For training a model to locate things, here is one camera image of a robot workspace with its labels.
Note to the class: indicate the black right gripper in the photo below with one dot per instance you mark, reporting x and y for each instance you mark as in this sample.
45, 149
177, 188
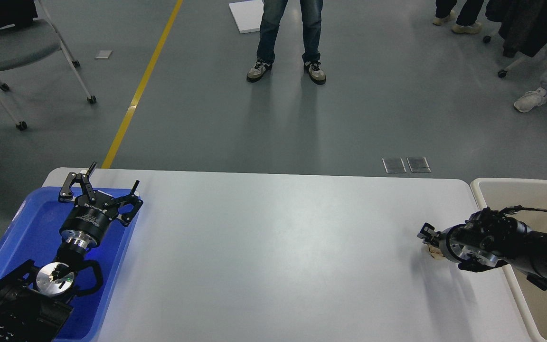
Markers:
462, 246

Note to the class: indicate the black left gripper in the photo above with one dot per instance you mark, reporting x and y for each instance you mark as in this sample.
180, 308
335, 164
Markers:
94, 211

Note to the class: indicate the brown paper ball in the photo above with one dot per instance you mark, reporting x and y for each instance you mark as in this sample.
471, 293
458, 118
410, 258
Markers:
435, 252

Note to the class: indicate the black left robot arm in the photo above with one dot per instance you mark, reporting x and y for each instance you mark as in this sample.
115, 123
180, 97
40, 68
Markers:
60, 257

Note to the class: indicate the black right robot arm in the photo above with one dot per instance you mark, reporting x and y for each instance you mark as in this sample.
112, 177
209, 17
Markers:
490, 239

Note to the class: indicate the blue plastic tray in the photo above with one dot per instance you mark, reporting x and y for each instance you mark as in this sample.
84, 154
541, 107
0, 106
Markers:
34, 234

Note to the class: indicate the right metal floor plate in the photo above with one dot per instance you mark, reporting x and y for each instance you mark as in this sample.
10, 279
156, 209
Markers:
419, 165

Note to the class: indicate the metal floor plate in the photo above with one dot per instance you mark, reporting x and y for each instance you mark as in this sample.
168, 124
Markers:
419, 165
394, 165

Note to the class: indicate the left metal floor plate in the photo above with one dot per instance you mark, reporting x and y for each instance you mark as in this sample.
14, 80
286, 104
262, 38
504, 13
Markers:
394, 165

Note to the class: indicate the small grey floor card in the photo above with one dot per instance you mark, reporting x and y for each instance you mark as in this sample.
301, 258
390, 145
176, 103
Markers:
103, 54

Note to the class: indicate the grey folding chair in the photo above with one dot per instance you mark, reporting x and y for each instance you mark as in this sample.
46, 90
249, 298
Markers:
28, 35

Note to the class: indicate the person in black trousers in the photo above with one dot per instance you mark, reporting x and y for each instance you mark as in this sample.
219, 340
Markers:
466, 22

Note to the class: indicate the white flat board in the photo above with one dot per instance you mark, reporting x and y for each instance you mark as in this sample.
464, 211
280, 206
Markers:
247, 15

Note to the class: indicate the chair with dark coat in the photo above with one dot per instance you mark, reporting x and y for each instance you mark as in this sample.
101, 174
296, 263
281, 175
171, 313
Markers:
523, 27

